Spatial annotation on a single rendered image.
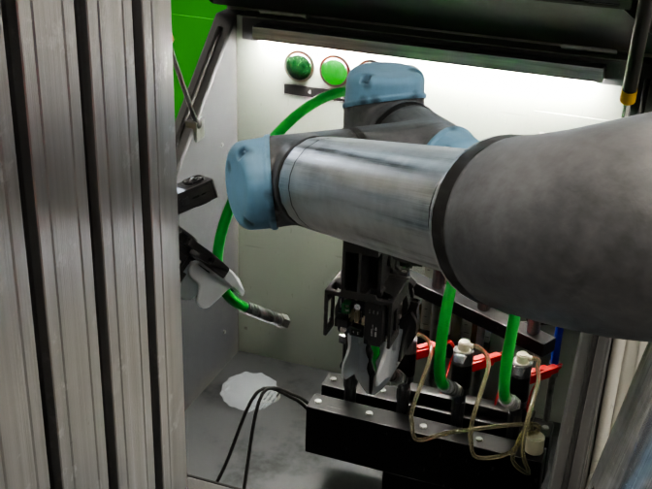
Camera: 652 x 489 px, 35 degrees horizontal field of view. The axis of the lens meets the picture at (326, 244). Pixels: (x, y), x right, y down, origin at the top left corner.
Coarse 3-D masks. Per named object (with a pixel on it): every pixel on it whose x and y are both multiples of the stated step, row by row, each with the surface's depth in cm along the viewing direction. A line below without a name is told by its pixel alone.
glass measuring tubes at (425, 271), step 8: (424, 272) 168; (432, 272) 169; (416, 296) 169; (424, 304) 172; (424, 312) 173; (424, 320) 173; (456, 320) 169; (464, 320) 170; (424, 328) 174; (456, 328) 169; (464, 328) 171; (472, 328) 168; (448, 336) 172; (456, 336) 170; (464, 336) 172; (472, 336) 169; (488, 336) 170; (448, 344) 170; (456, 344) 170; (488, 344) 170; (448, 352) 171; (488, 352) 172
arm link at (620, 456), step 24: (648, 360) 62; (648, 384) 62; (624, 408) 65; (648, 408) 62; (624, 432) 65; (648, 432) 63; (624, 456) 65; (648, 456) 63; (600, 480) 68; (624, 480) 65; (648, 480) 64
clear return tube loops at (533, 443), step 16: (416, 336) 143; (432, 352) 141; (416, 400) 136; (480, 400) 135; (528, 416) 131; (448, 432) 139; (464, 432) 139; (528, 432) 139; (512, 448) 137; (528, 448) 139; (512, 464) 135
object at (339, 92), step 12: (324, 96) 137; (336, 96) 138; (300, 108) 134; (312, 108) 136; (288, 120) 133; (276, 132) 132; (228, 204) 130; (228, 216) 130; (216, 240) 130; (216, 252) 131; (228, 300) 135; (240, 300) 137
